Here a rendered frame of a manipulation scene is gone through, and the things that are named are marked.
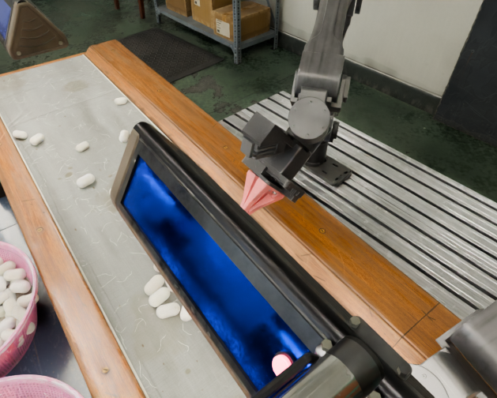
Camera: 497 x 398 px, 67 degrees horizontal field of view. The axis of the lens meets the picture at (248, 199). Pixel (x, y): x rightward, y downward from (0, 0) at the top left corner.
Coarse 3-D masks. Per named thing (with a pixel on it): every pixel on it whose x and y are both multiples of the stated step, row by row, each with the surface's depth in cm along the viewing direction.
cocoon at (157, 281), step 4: (156, 276) 61; (160, 276) 61; (152, 280) 60; (156, 280) 60; (160, 280) 61; (148, 284) 60; (152, 284) 60; (156, 284) 60; (160, 284) 61; (144, 288) 60; (148, 288) 59; (152, 288) 59; (156, 288) 60; (148, 292) 59; (152, 292) 60
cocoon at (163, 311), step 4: (168, 304) 58; (172, 304) 57; (176, 304) 58; (160, 308) 57; (164, 308) 57; (168, 308) 57; (172, 308) 57; (176, 308) 57; (156, 312) 57; (160, 312) 57; (164, 312) 57; (168, 312) 57; (172, 312) 57; (176, 312) 57; (160, 316) 57; (164, 316) 57; (168, 316) 57; (172, 316) 58
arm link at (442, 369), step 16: (464, 320) 37; (448, 336) 38; (448, 352) 34; (416, 368) 31; (432, 368) 31; (448, 368) 30; (464, 368) 34; (432, 384) 30; (448, 384) 30; (464, 384) 29; (480, 384) 34
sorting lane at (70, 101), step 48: (0, 96) 104; (48, 96) 104; (96, 96) 104; (48, 144) 89; (96, 144) 89; (48, 192) 78; (96, 192) 78; (96, 240) 69; (96, 288) 62; (144, 336) 56; (192, 336) 56; (144, 384) 51; (192, 384) 51
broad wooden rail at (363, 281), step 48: (96, 48) 121; (144, 96) 100; (192, 144) 86; (240, 144) 85; (240, 192) 75; (288, 240) 67; (336, 240) 66; (336, 288) 60; (384, 288) 59; (384, 336) 55; (432, 336) 53
